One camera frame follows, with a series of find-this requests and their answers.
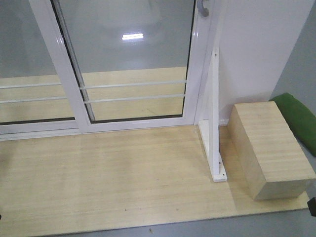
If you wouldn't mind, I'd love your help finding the white triangular support bracket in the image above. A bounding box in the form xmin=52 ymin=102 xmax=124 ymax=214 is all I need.
xmin=198 ymin=47 xmax=228 ymax=182

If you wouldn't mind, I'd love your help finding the white fixed glass door panel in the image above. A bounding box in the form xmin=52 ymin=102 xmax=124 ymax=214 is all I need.
xmin=0 ymin=0 xmax=78 ymax=140

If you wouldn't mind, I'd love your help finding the light wooden box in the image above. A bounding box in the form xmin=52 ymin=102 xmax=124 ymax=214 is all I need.
xmin=228 ymin=101 xmax=316 ymax=200

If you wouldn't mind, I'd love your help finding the grey metal door handle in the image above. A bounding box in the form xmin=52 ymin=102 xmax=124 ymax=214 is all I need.
xmin=197 ymin=0 xmax=209 ymax=17

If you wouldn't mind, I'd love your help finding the white backdrop panel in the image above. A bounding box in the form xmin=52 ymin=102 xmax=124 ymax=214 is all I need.
xmin=219 ymin=0 xmax=314 ymax=124

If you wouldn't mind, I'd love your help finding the light wooden platform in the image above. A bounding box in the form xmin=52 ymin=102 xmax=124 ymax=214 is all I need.
xmin=0 ymin=126 xmax=308 ymax=237

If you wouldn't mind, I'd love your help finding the white framed sliding glass door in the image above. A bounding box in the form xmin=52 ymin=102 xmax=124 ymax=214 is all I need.
xmin=37 ymin=0 xmax=221 ymax=133

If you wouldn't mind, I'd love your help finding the green sandbag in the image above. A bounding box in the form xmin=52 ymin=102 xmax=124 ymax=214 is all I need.
xmin=269 ymin=92 xmax=316 ymax=157

